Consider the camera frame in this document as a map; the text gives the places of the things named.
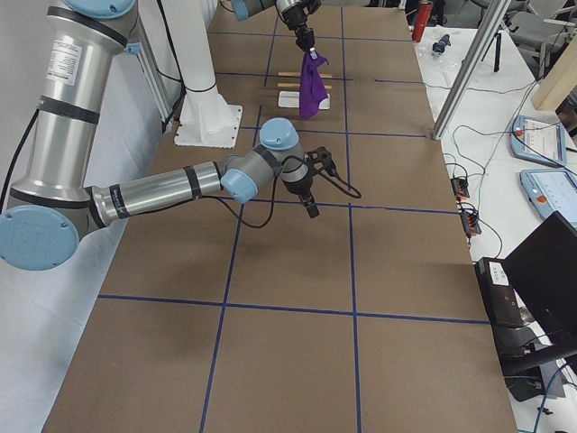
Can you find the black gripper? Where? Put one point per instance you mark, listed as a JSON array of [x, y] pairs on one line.
[[299, 186], [296, 21]]

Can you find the purple towel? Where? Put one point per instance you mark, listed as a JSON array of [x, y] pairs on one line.
[[312, 90]]

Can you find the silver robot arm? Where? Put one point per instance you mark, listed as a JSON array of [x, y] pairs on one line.
[[244, 9], [50, 210]]

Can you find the red cylinder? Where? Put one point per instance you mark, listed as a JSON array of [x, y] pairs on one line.
[[424, 11]]

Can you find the brown paper table cover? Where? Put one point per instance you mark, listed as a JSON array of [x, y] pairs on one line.
[[367, 318]]

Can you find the far orange terminal adapter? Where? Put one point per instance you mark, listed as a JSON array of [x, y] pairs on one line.
[[460, 188]]

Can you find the orange terminal adapter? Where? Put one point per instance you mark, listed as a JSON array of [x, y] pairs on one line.
[[460, 188], [470, 222]]

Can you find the near orange terminal adapter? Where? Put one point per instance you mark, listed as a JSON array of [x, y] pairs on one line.
[[470, 222]]

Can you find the black mini computer box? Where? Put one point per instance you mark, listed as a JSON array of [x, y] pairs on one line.
[[498, 295]]

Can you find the grey office chair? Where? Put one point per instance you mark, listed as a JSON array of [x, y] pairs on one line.
[[542, 29]]

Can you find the black computer monitor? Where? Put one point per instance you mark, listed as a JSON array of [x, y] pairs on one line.
[[542, 270]]

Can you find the near blue teach pendant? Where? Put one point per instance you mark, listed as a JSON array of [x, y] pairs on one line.
[[550, 190]]

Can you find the blue teach pendant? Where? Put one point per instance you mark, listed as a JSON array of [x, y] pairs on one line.
[[550, 190], [538, 141]]

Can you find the far blue teach pendant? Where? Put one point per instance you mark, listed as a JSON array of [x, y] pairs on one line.
[[538, 141]]

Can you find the wooden board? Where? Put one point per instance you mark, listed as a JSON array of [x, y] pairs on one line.
[[559, 82]]

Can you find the black monitor stand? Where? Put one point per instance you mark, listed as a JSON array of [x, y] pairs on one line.
[[528, 365]]

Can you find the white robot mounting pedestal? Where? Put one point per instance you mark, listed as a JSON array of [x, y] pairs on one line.
[[205, 119]]

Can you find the aluminium frame post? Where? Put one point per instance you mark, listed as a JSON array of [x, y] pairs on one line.
[[480, 43]]

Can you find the small black camera tripod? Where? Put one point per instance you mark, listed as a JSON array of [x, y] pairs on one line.
[[496, 44]]

